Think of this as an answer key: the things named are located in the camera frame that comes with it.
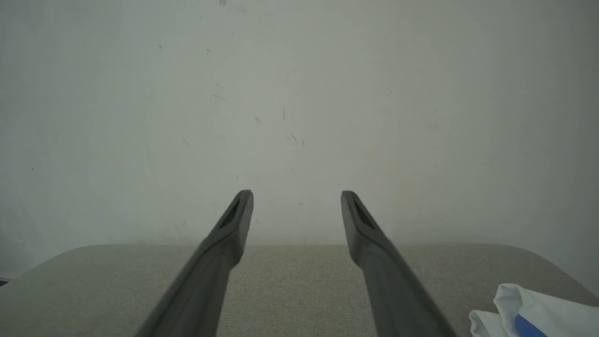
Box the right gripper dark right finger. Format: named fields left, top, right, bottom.
left=341, top=190, right=457, bottom=337

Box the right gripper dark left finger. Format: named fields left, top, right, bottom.
left=136, top=189, right=254, bottom=337

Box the blue and white garment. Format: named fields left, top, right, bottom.
left=469, top=283, right=599, bottom=337

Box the grey fabric sofa cushion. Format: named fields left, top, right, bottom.
left=0, top=243, right=599, bottom=337

